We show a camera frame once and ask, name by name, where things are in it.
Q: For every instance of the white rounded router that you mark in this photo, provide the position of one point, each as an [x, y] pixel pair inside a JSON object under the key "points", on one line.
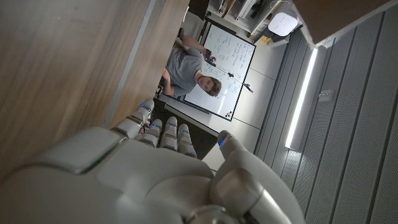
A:
{"points": [[283, 24]]}

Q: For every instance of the ceiling light strip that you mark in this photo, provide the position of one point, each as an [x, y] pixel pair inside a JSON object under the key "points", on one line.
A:
{"points": [[301, 99]]}

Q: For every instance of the whiteboard with black frame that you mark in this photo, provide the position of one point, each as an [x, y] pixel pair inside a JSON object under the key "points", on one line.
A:
{"points": [[230, 49]]}

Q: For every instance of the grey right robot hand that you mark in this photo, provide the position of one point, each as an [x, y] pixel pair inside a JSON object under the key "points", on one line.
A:
{"points": [[124, 186]]}

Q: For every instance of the thin long stick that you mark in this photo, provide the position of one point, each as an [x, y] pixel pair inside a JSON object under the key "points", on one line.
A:
{"points": [[230, 75]]}

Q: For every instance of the seated person grey t-shirt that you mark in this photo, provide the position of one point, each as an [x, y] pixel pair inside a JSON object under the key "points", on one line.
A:
{"points": [[183, 68]]}

